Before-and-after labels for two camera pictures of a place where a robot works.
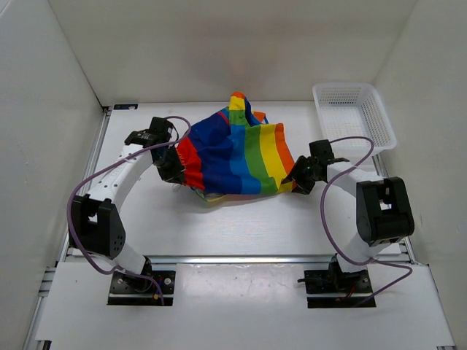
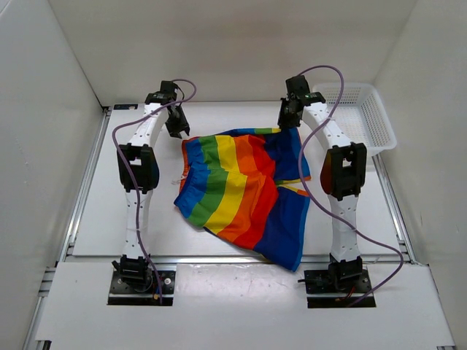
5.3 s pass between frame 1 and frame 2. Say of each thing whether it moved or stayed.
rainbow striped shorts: moved
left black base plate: stayed
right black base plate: stayed
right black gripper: moved
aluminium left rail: stayed
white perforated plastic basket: stayed
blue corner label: stayed
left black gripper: moved
